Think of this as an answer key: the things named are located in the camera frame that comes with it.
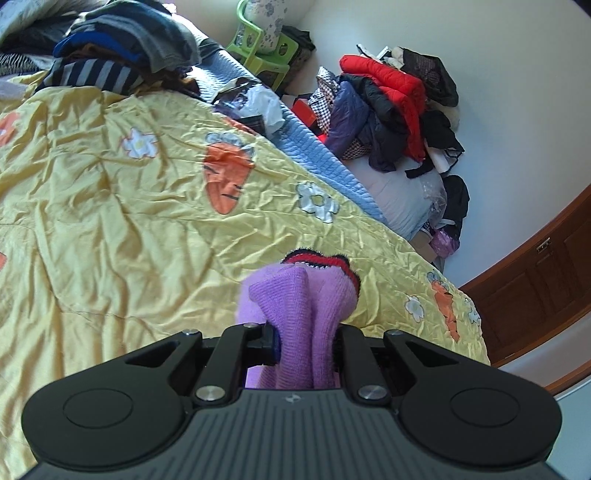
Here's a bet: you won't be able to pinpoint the checkered garment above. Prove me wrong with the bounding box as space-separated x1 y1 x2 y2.
307 67 375 160

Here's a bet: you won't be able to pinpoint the black mesh garment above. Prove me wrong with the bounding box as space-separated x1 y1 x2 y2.
399 46 460 109

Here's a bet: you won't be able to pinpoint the purple knitted sweater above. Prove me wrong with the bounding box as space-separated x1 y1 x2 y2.
236 248 362 391

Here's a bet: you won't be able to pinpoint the black white striped cloth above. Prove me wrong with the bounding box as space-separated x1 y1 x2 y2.
0 51 52 78

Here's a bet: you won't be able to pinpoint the black crumpled clothes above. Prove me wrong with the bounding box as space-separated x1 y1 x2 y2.
404 108 465 181

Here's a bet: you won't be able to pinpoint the navy grey striped shirt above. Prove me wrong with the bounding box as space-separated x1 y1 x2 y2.
37 58 146 95

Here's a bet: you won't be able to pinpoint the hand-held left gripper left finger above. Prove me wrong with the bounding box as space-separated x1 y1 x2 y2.
124 323 280 408

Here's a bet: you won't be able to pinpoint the white plastic bag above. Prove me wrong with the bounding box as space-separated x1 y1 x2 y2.
215 78 287 139

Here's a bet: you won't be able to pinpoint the black hanging cloth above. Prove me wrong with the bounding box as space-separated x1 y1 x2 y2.
441 175 471 241

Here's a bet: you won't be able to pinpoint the yellow carrot-print quilt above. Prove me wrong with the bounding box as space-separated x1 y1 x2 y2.
0 71 491 480

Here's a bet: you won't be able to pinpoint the blue quilted bedspread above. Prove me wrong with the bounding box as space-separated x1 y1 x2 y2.
191 46 389 222

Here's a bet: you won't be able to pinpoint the red black box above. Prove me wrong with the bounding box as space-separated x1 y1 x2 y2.
291 95 331 137

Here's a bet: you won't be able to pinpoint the white floral pillow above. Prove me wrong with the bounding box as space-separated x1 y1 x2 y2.
245 0 284 54

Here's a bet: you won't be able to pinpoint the red puffer jacket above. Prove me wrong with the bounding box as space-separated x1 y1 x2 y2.
339 54 428 162

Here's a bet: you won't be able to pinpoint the grey-white patterned duvet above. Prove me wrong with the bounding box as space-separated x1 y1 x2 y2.
0 0 93 44

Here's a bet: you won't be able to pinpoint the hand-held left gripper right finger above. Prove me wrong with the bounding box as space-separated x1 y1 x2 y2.
336 323 462 408

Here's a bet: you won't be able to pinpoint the light grey bedding bundle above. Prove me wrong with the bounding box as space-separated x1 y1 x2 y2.
344 154 448 243

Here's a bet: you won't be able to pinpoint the brown wooden door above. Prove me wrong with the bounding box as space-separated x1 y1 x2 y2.
457 187 591 370

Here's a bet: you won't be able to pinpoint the pile of folded dark clothes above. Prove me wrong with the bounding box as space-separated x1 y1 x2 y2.
53 0 204 75

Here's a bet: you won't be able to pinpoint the dark purple jacket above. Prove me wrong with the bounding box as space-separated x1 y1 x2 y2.
325 80 407 174

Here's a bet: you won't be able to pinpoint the purple plastic bag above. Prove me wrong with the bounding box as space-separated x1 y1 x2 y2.
431 228 462 259

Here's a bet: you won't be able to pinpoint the black garment by stool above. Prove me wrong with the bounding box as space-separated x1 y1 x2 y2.
279 25 317 77

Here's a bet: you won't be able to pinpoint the green plastic stool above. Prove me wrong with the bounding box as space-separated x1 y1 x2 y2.
226 0 301 90

